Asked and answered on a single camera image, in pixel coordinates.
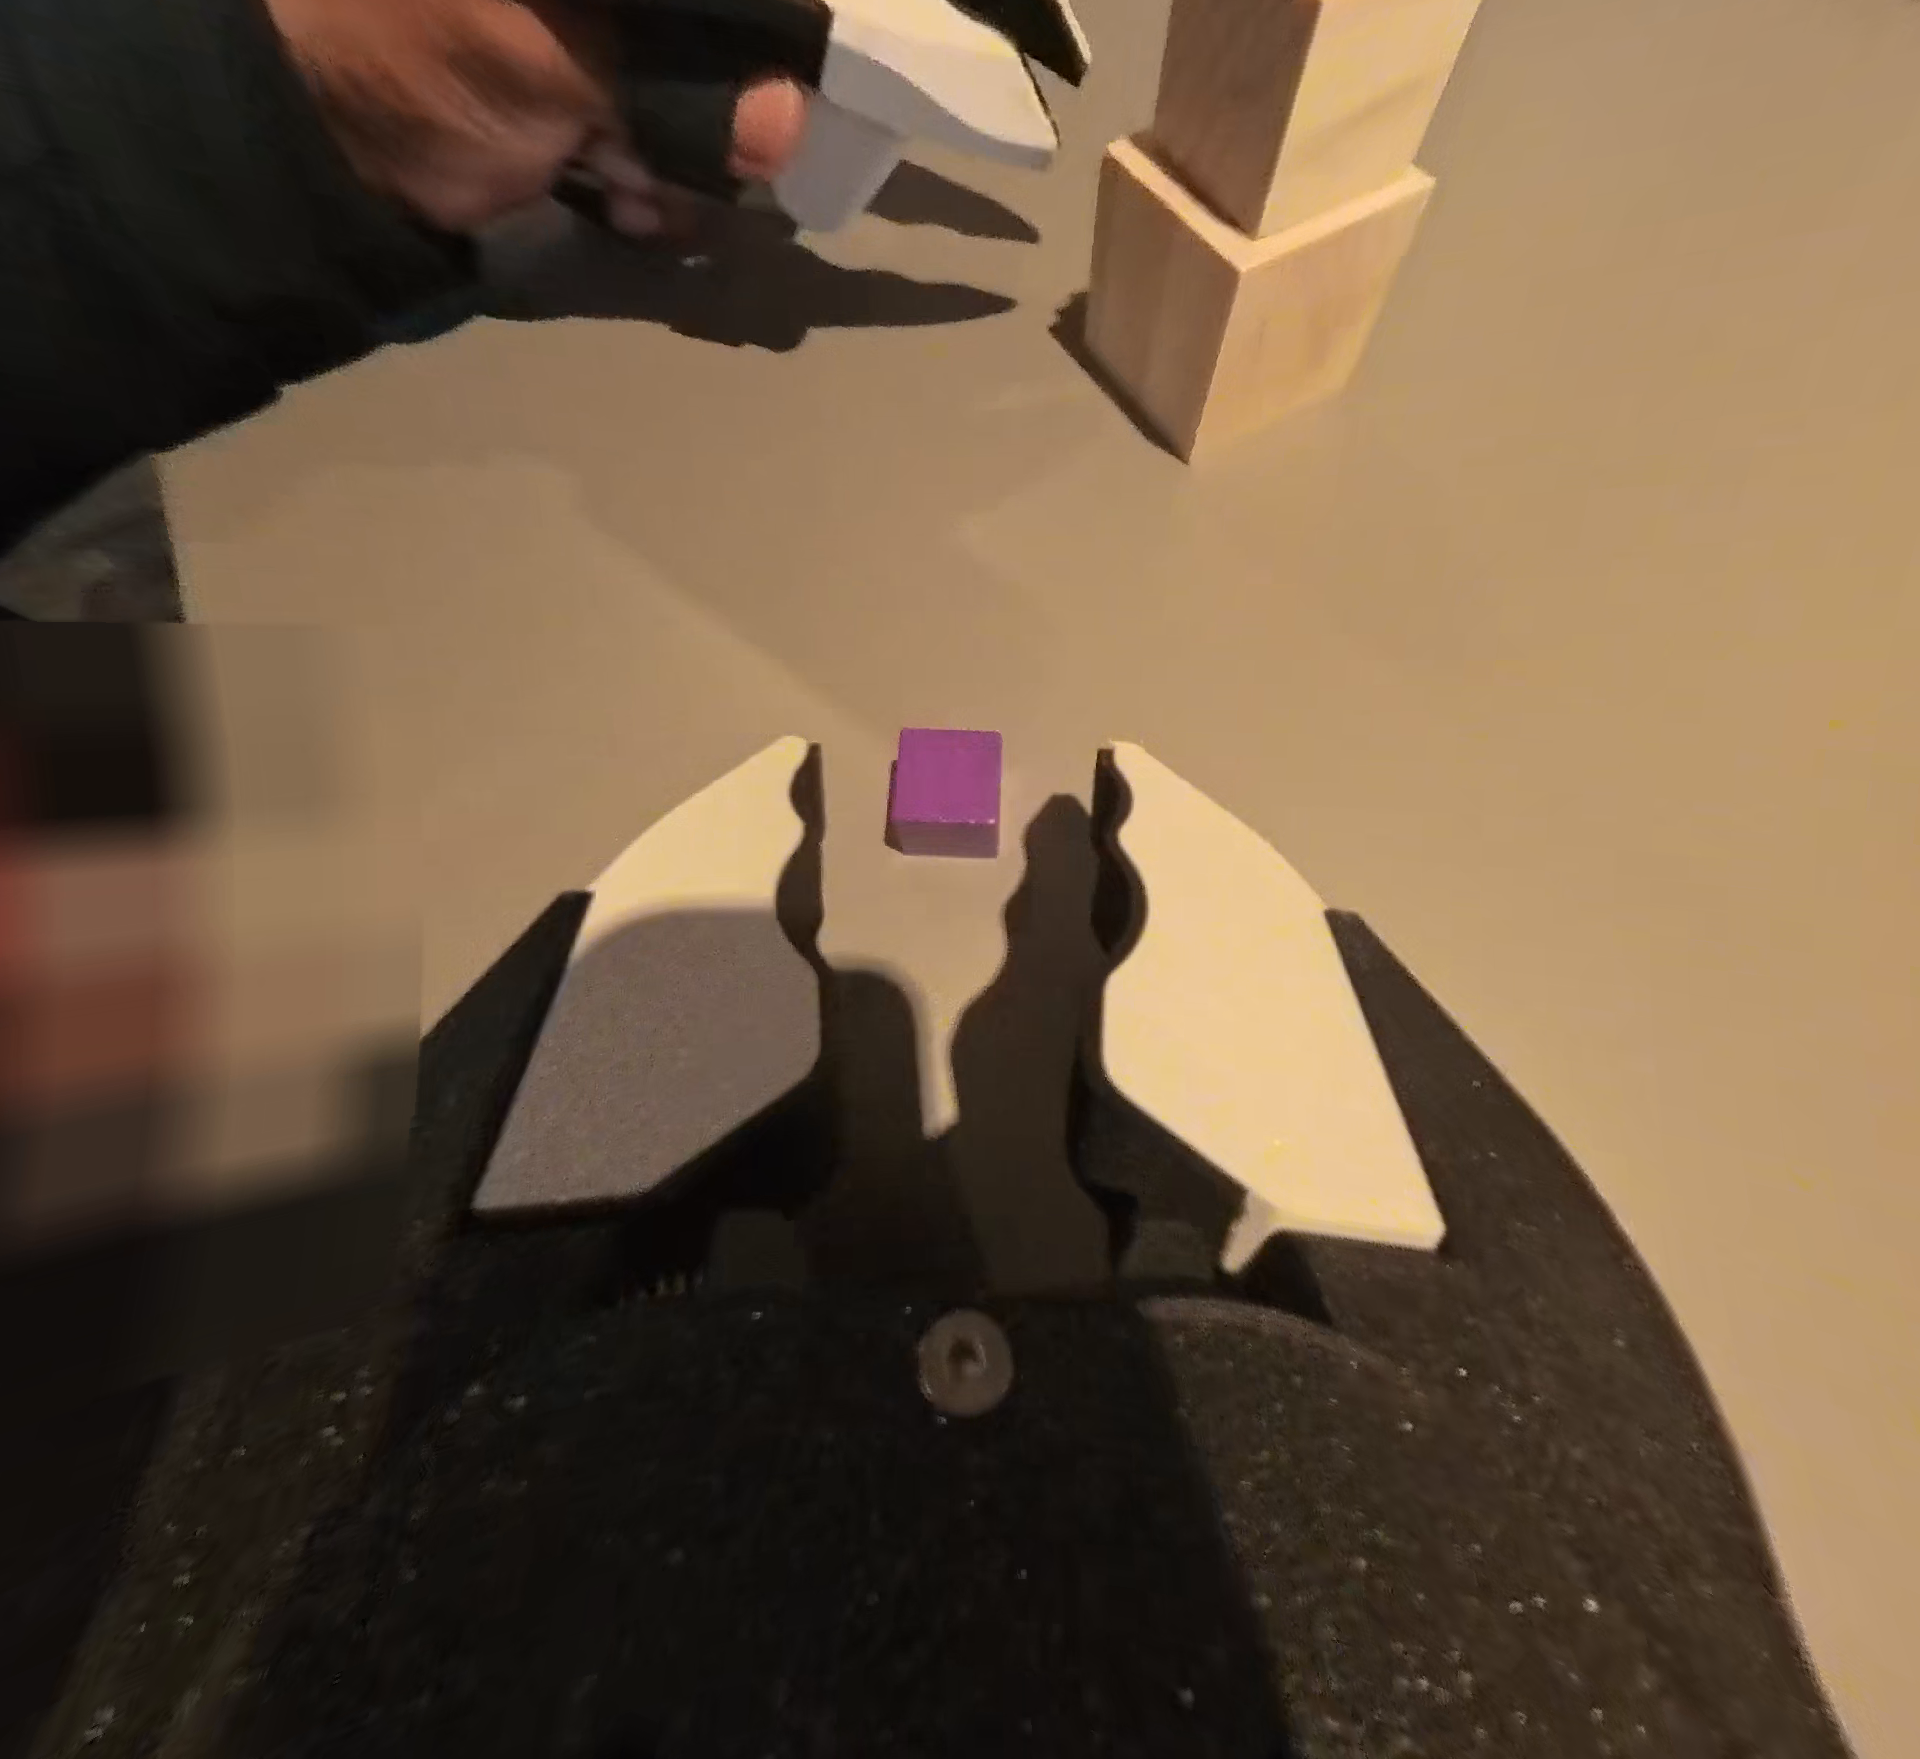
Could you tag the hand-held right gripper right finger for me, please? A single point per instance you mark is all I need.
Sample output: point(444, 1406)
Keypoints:
point(1261, 1038)

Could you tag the medium natural wooden cube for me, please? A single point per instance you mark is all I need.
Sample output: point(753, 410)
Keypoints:
point(1306, 64)

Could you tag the large natural wooden cube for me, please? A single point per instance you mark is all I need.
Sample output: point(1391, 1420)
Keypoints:
point(1244, 287)

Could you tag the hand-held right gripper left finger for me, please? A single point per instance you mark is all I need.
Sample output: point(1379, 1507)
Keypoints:
point(662, 1010)

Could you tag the person's left hand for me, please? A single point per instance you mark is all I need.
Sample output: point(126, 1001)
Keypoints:
point(437, 64)

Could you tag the small purple wooden cube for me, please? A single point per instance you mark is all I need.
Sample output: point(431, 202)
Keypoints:
point(947, 783)

